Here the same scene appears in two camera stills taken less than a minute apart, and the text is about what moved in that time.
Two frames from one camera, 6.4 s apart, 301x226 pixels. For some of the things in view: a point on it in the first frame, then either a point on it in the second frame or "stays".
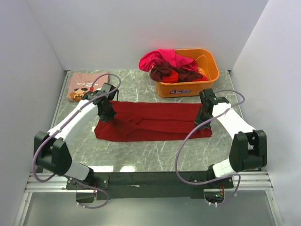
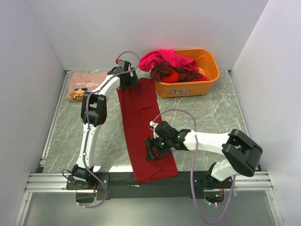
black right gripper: [198, 121] → [151, 142]
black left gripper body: [110, 106] → [130, 81]
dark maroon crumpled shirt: [184, 74] stays
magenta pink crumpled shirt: [149, 58] stays
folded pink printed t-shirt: [81, 82] stays
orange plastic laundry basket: [208, 65] stays
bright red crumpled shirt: [172, 79] stays
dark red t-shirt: [152, 122] → [141, 108]
